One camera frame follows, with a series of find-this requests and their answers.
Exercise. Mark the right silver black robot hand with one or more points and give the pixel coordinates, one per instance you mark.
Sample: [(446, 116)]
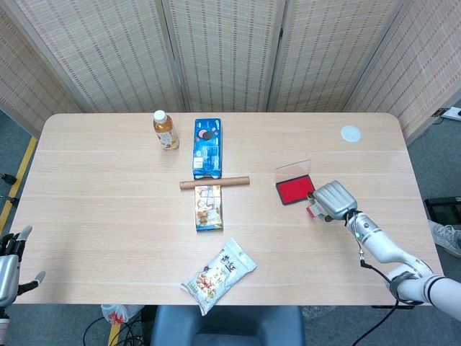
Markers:
[(335, 200)]

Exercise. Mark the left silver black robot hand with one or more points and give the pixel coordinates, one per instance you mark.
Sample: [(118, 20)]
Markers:
[(7, 277)]

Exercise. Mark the small red stamp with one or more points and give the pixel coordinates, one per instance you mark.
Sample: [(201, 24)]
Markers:
[(314, 210)]

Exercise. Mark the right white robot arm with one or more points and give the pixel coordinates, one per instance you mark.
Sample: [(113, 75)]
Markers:
[(389, 252)]

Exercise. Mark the red ink pad clear lid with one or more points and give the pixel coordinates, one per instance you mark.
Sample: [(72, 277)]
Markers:
[(293, 191)]

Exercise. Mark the white round table grommet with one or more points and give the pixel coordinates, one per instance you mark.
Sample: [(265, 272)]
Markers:
[(351, 133)]

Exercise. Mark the small black floor device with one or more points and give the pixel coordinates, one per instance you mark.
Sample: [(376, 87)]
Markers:
[(11, 199), (7, 177)]

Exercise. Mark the brown wooden rolling pin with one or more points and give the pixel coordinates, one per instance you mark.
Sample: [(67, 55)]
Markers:
[(230, 181)]

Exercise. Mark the black box on floor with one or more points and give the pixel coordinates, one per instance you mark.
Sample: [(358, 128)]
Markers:
[(443, 207)]

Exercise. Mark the red white plastic bag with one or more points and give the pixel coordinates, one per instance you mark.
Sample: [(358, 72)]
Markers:
[(117, 313)]

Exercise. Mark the grey sneaker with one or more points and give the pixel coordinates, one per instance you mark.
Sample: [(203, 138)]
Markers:
[(448, 238)]

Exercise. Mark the yellow blue snack box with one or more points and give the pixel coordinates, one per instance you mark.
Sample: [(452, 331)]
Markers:
[(209, 210)]

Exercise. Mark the silver peanut snack bag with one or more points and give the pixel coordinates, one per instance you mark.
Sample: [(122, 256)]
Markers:
[(219, 275)]

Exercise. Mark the blue cookie box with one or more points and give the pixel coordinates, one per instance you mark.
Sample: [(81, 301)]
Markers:
[(207, 147)]

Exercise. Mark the white power strip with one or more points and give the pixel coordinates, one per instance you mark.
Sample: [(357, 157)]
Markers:
[(452, 112)]

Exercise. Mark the dark blue chair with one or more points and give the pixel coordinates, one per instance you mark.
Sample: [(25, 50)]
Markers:
[(227, 328)]

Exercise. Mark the woven bamboo folding screen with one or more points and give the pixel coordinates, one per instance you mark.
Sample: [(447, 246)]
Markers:
[(230, 54)]

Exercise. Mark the yellow tea bottle white cap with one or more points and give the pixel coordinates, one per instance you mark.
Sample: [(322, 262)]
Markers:
[(166, 135)]

